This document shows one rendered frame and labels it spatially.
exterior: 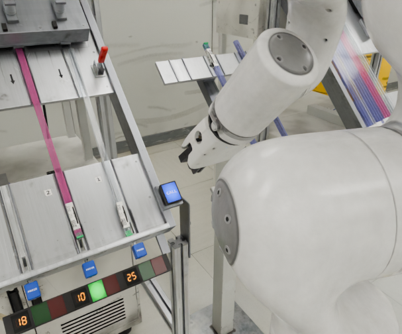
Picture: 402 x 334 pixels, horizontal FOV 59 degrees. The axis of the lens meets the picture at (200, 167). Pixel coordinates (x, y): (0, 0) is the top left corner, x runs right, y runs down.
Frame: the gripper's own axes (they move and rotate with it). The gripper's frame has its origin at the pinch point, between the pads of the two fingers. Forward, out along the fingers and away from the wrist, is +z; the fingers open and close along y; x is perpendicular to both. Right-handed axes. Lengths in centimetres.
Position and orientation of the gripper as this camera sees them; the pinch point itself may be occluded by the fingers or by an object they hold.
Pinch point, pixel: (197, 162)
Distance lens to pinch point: 68.1
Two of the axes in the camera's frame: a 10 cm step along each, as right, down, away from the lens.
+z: -3.6, 3.9, 8.5
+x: -3.9, -8.9, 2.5
